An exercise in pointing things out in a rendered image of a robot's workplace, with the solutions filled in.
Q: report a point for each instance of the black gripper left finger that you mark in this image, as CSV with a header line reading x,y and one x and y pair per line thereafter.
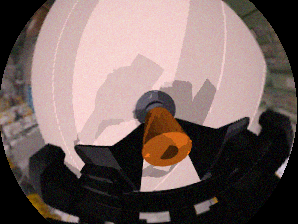
x,y
125,156

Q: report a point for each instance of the dark grey round pedestal with shaft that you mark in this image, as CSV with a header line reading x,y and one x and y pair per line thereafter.
x,y
154,99

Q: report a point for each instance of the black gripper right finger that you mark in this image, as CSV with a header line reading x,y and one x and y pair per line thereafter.
x,y
207,143

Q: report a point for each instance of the orange tapered knob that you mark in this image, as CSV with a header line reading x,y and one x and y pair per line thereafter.
x,y
165,142

